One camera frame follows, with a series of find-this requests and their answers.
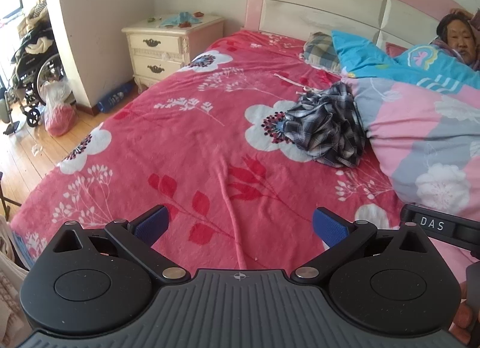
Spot red floral blanket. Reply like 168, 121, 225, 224
9, 29, 473, 277

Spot black wheelchair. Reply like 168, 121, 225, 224
0, 18, 66, 135

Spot person's right hand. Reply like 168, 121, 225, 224
450, 281, 479, 345

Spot red plastic bag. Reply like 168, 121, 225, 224
40, 80, 77, 137

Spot plaid pillow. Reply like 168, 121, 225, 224
302, 31, 344, 73

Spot black white plaid pants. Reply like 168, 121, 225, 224
273, 73, 370, 168

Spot white knitted cloth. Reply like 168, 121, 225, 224
0, 215, 32, 334

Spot cream nightstand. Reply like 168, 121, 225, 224
121, 14, 226, 93

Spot blue bottle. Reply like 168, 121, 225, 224
97, 84, 134, 112

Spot blue cartoon print blanket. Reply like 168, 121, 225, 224
332, 29, 480, 90

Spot blue cloth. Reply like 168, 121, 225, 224
159, 11, 203, 28

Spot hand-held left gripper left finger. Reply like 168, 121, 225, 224
52, 204, 190, 285

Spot pile of clothes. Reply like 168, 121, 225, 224
17, 0, 57, 56

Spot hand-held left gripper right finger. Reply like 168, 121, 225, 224
290, 206, 428, 285

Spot pink grey floral quilt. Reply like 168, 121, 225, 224
341, 76, 480, 217

